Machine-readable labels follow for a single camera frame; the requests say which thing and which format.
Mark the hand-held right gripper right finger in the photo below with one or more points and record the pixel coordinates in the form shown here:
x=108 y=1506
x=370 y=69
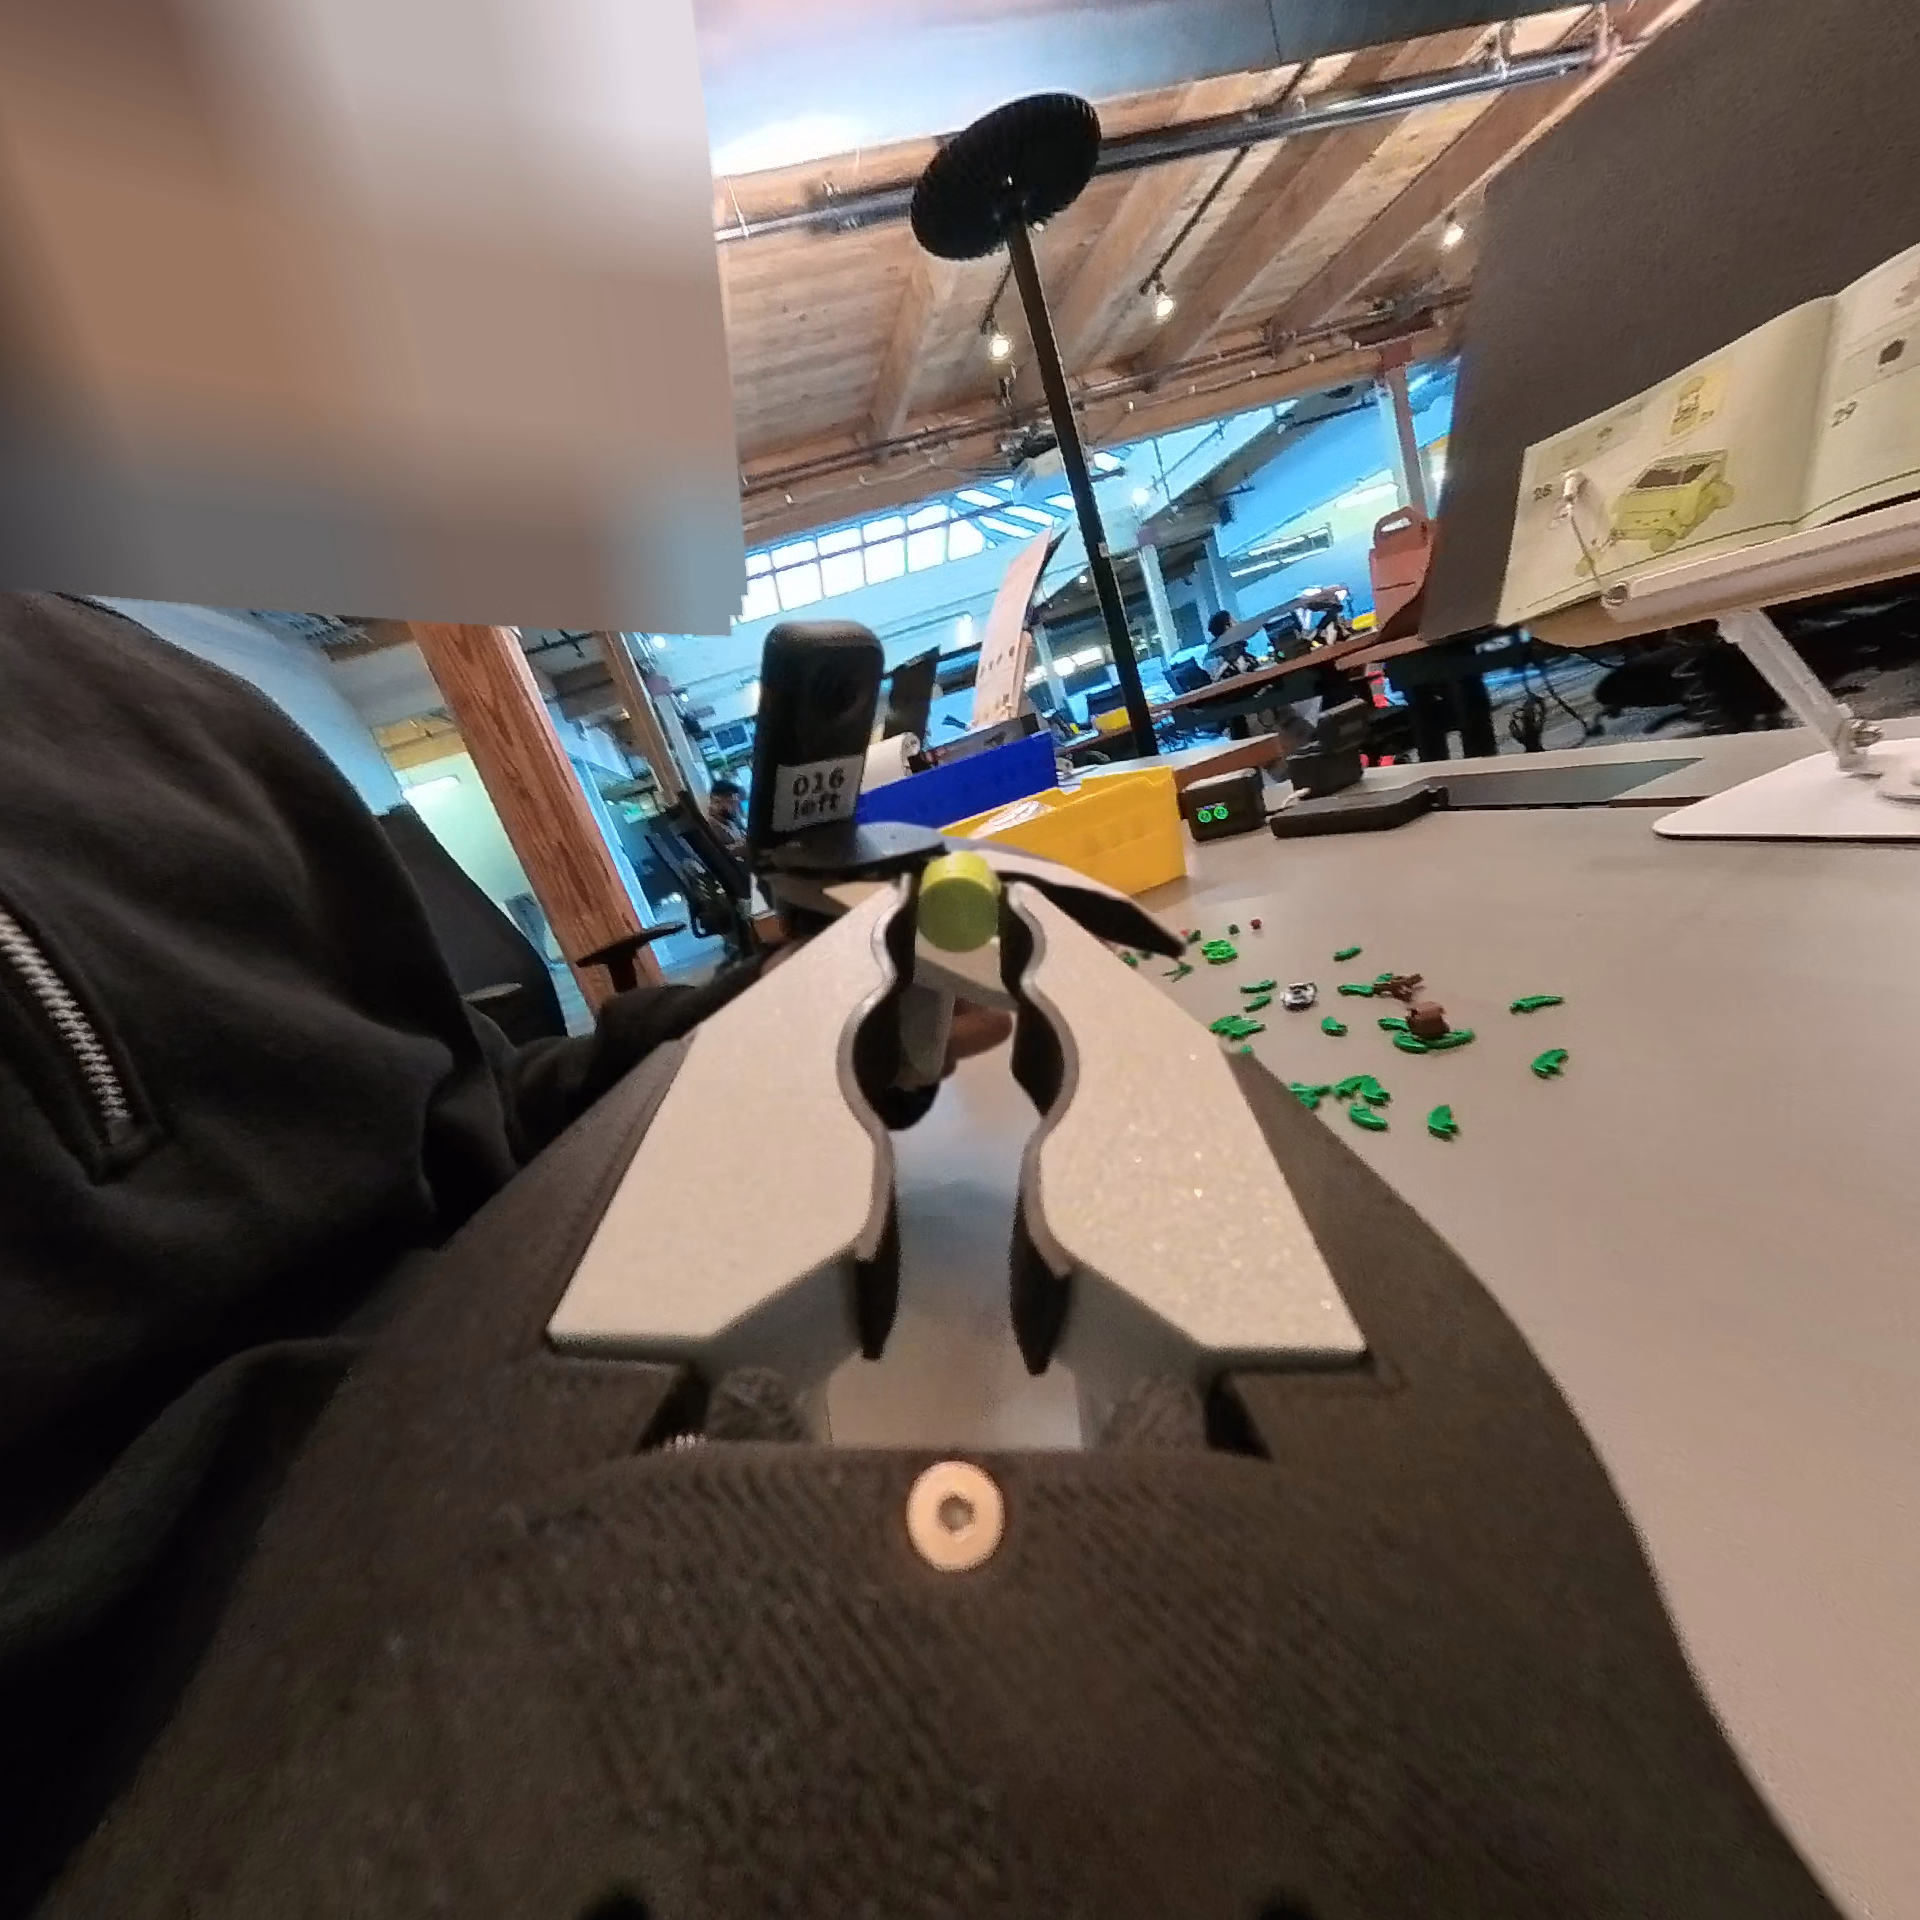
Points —
x=1186 y=1184

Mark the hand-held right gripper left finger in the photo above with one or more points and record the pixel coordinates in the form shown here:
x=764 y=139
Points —
x=734 y=1171

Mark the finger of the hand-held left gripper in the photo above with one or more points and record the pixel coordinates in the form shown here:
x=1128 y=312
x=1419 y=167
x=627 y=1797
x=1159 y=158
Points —
x=1090 y=907
x=975 y=979

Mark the lime round brick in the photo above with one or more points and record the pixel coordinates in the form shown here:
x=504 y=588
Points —
x=960 y=896

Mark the person's left forearm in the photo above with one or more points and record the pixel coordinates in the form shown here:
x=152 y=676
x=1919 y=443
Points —
x=630 y=1051

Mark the person's left hand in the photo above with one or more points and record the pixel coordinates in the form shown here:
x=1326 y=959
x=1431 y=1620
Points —
x=983 y=1032

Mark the yellow plastic bin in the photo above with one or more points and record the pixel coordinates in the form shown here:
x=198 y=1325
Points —
x=1096 y=839

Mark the small black box green lights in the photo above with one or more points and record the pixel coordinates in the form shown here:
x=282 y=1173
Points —
x=1224 y=808

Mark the blue plastic bin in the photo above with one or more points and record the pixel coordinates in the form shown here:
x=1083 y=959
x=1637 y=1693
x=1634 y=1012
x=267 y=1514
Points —
x=975 y=780

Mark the pile of green brick pieces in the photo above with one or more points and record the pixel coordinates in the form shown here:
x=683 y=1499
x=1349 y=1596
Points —
x=1366 y=1090

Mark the white banner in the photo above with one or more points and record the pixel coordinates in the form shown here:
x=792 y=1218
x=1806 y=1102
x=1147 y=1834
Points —
x=1028 y=630

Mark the black office chair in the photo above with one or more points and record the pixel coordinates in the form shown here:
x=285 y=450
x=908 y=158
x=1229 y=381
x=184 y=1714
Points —
x=661 y=938

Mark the brown brick piece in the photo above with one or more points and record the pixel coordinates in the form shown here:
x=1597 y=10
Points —
x=1426 y=1022

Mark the black pole lamp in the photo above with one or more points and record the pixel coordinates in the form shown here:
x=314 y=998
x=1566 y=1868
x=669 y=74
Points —
x=1051 y=375

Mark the dark grey flat pad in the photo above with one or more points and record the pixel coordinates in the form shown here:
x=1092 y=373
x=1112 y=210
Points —
x=1500 y=788

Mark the person's black jacket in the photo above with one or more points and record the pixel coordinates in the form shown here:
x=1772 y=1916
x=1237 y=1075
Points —
x=224 y=974

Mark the white book stand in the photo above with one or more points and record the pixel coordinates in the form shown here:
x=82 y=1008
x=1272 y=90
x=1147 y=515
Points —
x=1799 y=780

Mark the pale green instruction booklet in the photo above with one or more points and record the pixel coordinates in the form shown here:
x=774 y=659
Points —
x=1724 y=464

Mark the wooden post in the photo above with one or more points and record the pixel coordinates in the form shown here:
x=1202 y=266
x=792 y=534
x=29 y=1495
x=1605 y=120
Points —
x=525 y=797

